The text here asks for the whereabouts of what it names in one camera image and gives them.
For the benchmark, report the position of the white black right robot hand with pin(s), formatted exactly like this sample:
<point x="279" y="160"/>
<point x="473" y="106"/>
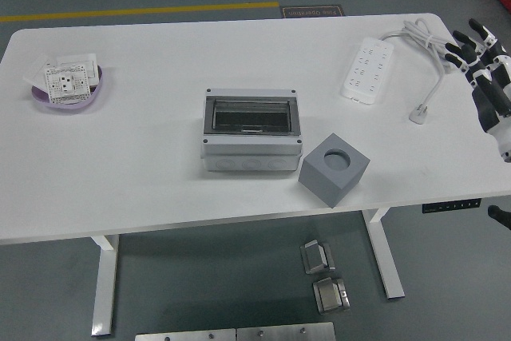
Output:
<point x="495" y="93"/>

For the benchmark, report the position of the grey electrical box clear lid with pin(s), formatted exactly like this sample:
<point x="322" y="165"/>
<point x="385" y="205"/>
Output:
<point x="249" y="149"/>

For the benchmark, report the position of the black table control panel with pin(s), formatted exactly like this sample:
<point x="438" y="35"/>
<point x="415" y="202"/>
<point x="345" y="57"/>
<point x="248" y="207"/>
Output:
<point x="451" y="206"/>

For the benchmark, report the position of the black robot body part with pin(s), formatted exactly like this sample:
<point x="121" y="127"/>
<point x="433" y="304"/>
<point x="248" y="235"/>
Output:
<point x="499" y="215"/>

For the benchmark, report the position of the white power strip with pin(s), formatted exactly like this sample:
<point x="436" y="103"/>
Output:
<point x="367" y="69"/>

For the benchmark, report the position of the grey cube with round hole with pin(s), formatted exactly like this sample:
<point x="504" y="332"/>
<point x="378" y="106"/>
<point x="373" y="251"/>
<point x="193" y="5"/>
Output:
<point x="319" y="181"/>

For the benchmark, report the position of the white table leg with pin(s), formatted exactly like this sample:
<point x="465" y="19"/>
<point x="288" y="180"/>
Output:
<point x="104" y="285"/>
<point x="389" y="261"/>

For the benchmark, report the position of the dark floor sign with lettering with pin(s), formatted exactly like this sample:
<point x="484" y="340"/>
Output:
<point x="311" y="12"/>

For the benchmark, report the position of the metal block with sloped face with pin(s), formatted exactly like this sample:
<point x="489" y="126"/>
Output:
<point x="317" y="257"/>

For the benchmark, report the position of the metal block with flat face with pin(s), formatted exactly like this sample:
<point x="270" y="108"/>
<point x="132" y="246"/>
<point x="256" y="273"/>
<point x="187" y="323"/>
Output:
<point x="329" y="297"/>

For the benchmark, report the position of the wide metal floor plate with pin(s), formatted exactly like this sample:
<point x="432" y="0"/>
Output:
<point x="183" y="335"/>
<point x="285" y="333"/>

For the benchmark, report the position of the purple shallow bowl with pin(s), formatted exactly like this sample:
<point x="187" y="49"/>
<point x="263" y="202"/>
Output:
<point x="68" y="104"/>

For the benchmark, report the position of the white socket module with print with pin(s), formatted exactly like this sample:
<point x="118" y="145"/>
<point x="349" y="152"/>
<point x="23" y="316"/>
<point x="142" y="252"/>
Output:
<point x="66" y="81"/>

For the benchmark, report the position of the white thin plate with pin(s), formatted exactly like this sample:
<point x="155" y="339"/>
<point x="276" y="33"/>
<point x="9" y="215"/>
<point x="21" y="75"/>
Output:
<point x="34" y="77"/>

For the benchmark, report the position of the white blank switch plate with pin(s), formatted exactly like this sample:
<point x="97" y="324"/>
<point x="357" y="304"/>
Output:
<point x="80" y="60"/>

